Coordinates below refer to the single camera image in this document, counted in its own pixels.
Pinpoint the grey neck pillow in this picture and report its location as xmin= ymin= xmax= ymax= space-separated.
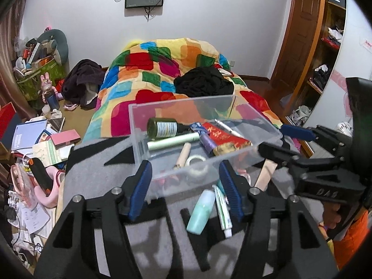
xmin=36 ymin=29 xmax=70 ymax=64

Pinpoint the white toothpaste tube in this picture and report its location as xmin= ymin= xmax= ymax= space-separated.
xmin=213 ymin=184 xmax=233 ymax=238

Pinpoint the pile of papers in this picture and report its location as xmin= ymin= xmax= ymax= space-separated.
xmin=6 ymin=192 xmax=56 ymax=268

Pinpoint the wooden door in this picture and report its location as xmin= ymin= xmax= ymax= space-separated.
xmin=269 ymin=0 xmax=326 ymax=88

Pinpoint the green bag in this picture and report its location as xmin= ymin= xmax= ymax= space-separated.
xmin=16 ymin=58 xmax=66 ymax=102

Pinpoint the wooden shelving unit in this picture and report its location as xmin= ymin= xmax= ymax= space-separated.
xmin=305 ymin=0 xmax=348 ymax=99

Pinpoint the person's right hand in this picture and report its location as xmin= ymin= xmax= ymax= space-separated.
xmin=321 ymin=202 xmax=342 ymax=231

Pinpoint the colourful patchwork blanket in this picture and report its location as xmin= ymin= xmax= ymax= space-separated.
xmin=83 ymin=38 xmax=284 ymax=140

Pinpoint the black clothing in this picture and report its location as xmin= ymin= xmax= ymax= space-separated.
xmin=174 ymin=67 xmax=235 ymax=99

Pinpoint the beige cosmetic stick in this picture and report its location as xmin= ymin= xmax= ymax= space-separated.
xmin=174 ymin=142 xmax=192 ymax=170

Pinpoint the grey black blanket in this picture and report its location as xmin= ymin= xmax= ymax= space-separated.
xmin=62 ymin=135 xmax=303 ymax=279

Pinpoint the pink flat box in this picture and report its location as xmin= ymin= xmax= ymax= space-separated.
xmin=51 ymin=129 xmax=82 ymax=146

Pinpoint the purple bottle with dark cap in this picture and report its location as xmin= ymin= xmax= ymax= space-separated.
xmin=199 ymin=132 xmax=218 ymax=154

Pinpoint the pink rabbit bottle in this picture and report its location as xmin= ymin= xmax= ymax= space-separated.
xmin=40 ymin=74 xmax=60 ymax=109

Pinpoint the white pen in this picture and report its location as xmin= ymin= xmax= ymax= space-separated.
xmin=214 ymin=119 xmax=245 ymax=138

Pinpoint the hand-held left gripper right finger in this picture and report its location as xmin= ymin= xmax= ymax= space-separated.
xmin=218 ymin=159 xmax=339 ymax=279

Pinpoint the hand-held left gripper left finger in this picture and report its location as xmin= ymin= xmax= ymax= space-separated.
xmin=33 ymin=160 xmax=153 ymax=279

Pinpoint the red box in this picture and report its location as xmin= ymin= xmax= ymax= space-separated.
xmin=0 ymin=102 xmax=18 ymax=136

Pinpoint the red snack packet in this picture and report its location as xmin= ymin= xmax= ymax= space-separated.
xmin=202 ymin=122 xmax=253 ymax=156

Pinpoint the white tape roll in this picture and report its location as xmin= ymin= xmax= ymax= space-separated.
xmin=185 ymin=155 xmax=210 ymax=178

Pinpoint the dark purple clothing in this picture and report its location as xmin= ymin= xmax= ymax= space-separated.
xmin=62 ymin=59 xmax=106 ymax=109

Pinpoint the pink plastic holder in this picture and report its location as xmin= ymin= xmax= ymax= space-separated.
xmin=10 ymin=164 xmax=67 ymax=208

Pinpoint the person's right forearm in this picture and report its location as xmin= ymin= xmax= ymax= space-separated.
xmin=328 ymin=206 xmax=372 ymax=269

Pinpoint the beige cosmetic tube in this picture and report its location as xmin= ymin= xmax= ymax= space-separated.
xmin=254 ymin=158 xmax=278 ymax=192

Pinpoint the blue notebook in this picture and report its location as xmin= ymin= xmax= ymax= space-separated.
xmin=12 ymin=120 xmax=48 ymax=152

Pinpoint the pale green tube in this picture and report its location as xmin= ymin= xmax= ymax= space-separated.
xmin=147 ymin=133 xmax=202 ymax=152

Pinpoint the green patterned booklet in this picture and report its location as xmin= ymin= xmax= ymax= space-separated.
xmin=32 ymin=139 xmax=74 ymax=166

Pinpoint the olive glass bottle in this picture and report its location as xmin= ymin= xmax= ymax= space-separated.
xmin=146 ymin=117 xmax=194 ymax=139

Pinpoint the mint green bottle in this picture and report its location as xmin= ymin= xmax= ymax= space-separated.
xmin=186 ymin=189 xmax=216 ymax=235

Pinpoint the clear plastic box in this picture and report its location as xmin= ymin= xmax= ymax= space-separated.
xmin=128 ymin=94 xmax=283 ymax=201

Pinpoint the black orange handheld tool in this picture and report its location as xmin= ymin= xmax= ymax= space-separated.
xmin=29 ymin=157 xmax=54 ymax=196

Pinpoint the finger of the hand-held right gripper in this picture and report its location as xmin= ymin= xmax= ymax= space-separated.
xmin=258 ymin=142 xmax=303 ymax=175
xmin=280 ymin=124 xmax=353 ymax=153

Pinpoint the white wardrobe door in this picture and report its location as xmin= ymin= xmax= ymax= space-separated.
xmin=302 ymin=0 xmax=372 ymax=130

